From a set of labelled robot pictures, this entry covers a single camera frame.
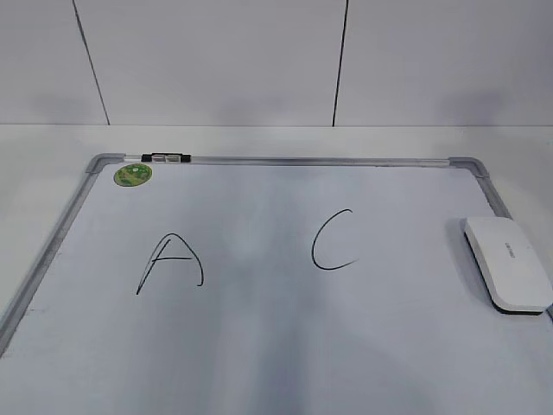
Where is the white board with grey frame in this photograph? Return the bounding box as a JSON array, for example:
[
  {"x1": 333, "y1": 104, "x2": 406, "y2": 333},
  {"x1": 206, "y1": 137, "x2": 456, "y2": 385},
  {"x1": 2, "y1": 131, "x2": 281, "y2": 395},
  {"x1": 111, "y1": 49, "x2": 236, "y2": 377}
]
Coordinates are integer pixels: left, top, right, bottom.
[{"x1": 1, "y1": 154, "x2": 552, "y2": 414}]

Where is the white board eraser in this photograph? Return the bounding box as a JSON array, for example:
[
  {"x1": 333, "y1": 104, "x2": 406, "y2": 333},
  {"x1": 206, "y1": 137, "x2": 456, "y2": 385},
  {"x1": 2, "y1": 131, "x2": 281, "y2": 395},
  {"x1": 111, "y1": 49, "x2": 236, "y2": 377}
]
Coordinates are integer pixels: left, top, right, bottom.
[{"x1": 464, "y1": 216, "x2": 552, "y2": 315}]

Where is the round green magnet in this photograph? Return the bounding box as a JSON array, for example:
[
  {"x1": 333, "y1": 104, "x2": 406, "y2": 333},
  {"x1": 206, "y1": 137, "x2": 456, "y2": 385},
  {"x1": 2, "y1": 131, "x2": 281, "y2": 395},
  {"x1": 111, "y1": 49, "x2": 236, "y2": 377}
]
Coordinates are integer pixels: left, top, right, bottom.
[{"x1": 113, "y1": 163, "x2": 152, "y2": 188}]

